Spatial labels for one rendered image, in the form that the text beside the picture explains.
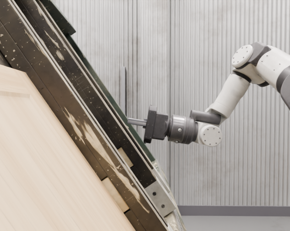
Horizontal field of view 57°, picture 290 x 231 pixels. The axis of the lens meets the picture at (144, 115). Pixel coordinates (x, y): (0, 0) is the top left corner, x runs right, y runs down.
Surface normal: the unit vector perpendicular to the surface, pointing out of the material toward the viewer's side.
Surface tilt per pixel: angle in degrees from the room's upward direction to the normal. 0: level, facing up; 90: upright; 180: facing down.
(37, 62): 90
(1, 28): 90
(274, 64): 61
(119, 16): 90
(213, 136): 91
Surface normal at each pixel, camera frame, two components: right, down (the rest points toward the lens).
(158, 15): -0.02, 0.03
